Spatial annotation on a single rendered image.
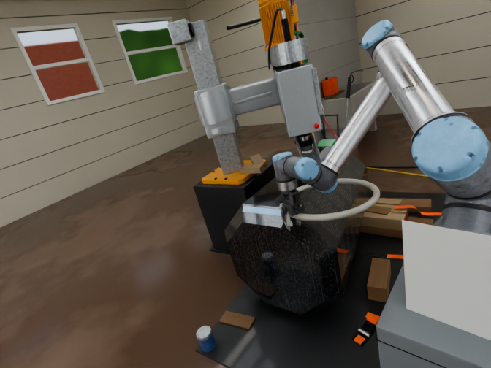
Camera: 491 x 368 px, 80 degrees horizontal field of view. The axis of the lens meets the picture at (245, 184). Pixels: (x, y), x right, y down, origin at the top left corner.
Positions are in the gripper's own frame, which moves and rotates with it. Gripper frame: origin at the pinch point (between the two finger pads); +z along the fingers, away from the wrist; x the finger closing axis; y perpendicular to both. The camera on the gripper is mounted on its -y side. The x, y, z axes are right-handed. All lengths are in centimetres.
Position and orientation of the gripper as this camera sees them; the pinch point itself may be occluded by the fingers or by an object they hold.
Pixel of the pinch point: (293, 225)
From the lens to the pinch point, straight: 145.8
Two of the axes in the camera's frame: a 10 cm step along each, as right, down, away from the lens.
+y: 4.3, 1.8, -8.9
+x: 8.7, -3.3, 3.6
